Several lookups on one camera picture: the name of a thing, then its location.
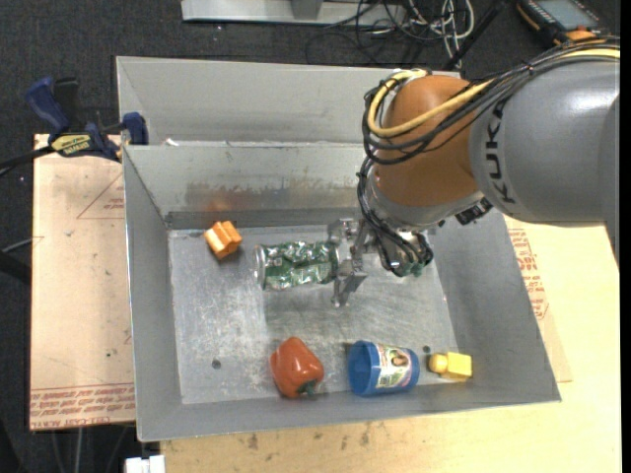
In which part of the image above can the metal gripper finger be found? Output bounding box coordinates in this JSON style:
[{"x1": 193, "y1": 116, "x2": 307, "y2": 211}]
[
  {"x1": 326, "y1": 217, "x2": 358, "y2": 247},
  {"x1": 330, "y1": 258, "x2": 370, "y2": 309}
]

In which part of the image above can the crushed green can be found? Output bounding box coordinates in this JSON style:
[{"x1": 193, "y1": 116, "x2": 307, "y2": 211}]
[{"x1": 251, "y1": 239, "x2": 342, "y2": 292}]

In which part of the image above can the grey metal bin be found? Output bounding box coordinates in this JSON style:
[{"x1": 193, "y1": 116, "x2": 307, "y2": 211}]
[{"x1": 115, "y1": 55, "x2": 563, "y2": 443}]

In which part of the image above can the blue cup with label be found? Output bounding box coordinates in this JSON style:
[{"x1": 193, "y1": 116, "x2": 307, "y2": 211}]
[{"x1": 347, "y1": 339, "x2": 421, "y2": 398}]

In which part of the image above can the orange toy bell pepper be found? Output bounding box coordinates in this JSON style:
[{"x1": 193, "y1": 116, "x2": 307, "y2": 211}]
[{"x1": 268, "y1": 336, "x2": 326, "y2": 400}]

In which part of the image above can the orange and white toy block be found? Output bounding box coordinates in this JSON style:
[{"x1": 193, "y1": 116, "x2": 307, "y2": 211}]
[{"x1": 203, "y1": 220, "x2": 244, "y2": 261}]

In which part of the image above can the yellow toy figure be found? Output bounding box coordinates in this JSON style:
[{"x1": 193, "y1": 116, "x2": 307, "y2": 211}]
[{"x1": 426, "y1": 351, "x2": 473, "y2": 382}]

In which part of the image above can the brown cardboard board red print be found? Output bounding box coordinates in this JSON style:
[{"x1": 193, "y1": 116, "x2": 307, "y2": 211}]
[{"x1": 29, "y1": 133, "x2": 574, "y2": 433}]

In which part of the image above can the black cylinder on white bracket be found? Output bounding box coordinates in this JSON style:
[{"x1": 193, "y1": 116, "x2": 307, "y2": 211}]
[{"x1": 454, "y1": 198, "x2": 495, "y2": 227}]

